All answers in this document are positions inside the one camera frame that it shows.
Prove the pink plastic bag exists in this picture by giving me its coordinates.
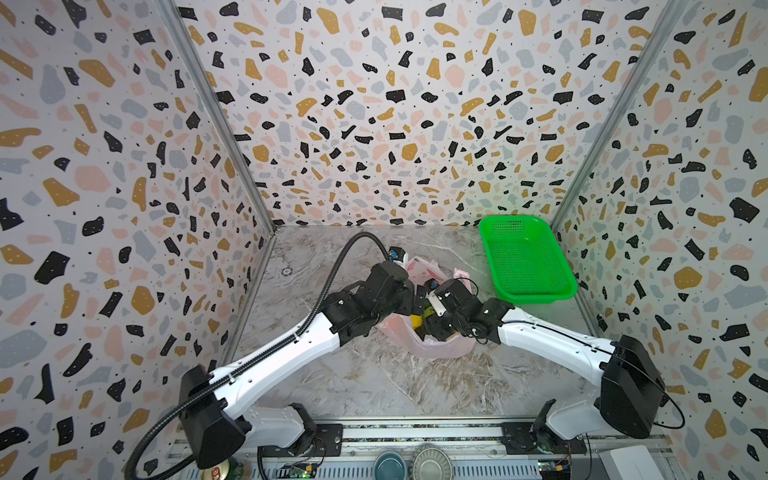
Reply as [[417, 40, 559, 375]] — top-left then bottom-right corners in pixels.
[[377, 257, 476, 359]]

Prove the green plastic basket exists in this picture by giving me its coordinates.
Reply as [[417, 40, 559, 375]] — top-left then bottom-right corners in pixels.
[[478, 215, 578, 305]]

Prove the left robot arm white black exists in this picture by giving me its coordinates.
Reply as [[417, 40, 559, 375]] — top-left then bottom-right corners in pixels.
[[180, 261, 427, 470]]

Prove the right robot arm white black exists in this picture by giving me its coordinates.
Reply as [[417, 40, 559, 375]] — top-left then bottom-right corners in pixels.
[[422, 279, 665, 447]]

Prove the yellow fruit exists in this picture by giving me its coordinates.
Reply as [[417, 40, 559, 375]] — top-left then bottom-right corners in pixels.
[[410, 314, 423, 330]]

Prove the grey ribbed plate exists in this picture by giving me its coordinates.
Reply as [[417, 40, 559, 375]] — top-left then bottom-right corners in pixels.
[[411, 447, 454, 480]]

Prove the teal ceramic bowl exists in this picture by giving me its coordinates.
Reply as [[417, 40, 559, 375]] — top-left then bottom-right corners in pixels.
[[373, 451, 408, 480]]

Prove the small circuit board right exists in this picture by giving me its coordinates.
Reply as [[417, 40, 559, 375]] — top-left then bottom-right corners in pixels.
[[538, 461, 571, 480]]

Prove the small circuit board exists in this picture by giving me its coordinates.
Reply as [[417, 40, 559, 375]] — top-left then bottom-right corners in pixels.
[[276, 462, 318, 479], [538, 461, 571, 480]]

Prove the small circuit board left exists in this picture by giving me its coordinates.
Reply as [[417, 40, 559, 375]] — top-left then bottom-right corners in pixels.
[[276, 462, 318, 479]]

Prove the white box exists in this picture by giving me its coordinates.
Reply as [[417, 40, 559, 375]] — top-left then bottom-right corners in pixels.
[[599, 445, 664, 480]]

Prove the green beverage can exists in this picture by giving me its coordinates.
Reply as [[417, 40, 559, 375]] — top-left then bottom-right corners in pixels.
[[201, 457, 252, 480]]

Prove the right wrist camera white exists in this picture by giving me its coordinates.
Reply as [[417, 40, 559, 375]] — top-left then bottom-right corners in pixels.
[[426, 292, 446, 317]]

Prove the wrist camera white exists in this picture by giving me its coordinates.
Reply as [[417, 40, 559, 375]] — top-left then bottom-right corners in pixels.
[[426, 292, 446, 317], [388, 246, 407, 264]]

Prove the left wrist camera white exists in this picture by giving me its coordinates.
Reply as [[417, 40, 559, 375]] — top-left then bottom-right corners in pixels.
[[388, 246, 407, 264]]

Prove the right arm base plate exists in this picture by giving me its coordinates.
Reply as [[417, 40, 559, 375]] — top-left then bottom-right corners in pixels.
[[500, 422, 588, 455]]

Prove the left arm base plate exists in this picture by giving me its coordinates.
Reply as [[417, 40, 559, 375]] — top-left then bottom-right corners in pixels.
[[300, 423, 344, 458]]

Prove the aluminium mounting rail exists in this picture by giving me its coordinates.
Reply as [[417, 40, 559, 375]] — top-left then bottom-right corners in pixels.
[[164, 416, 673, 480]]

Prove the black corrugated cable left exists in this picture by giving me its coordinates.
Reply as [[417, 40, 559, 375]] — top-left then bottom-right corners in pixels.
[[124, 230, 391, 480]]

